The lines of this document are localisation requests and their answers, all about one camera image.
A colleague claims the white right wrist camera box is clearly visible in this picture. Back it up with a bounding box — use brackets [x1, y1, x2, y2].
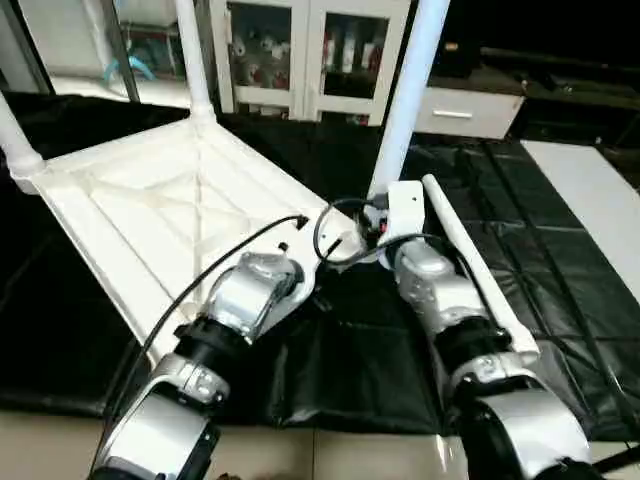
[384, 180, 427, 247]

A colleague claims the white glass door cabinet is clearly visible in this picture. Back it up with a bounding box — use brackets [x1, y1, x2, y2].
[208, 0, 413, 127]

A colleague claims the white drawer unit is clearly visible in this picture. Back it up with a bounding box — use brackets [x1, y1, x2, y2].
[404, 84, 527, 141]

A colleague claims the white drawer cabinet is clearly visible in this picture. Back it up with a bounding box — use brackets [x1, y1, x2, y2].
[430, 0, 640, 146]

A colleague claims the white plastic table top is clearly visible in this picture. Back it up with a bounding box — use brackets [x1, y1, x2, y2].
[8, 117, 367, 343]

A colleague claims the black work mat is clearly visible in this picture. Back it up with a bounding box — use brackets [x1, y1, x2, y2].
[0, 90, 640, 441]

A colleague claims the black metal stand leg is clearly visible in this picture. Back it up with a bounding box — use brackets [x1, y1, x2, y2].
[598, 444, 640, 473]

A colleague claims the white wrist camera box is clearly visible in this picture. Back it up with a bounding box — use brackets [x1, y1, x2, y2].
[384, 180, 427, 247]
[290, 222, 351, 293]

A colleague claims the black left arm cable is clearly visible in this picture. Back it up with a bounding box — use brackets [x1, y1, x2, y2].
[98, 214, 311, 473]

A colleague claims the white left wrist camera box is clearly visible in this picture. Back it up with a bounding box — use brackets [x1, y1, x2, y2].
[290, 222, 351, 293]

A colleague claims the blue frame trolley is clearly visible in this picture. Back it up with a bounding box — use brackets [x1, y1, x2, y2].
[98, 0, 193, 86]

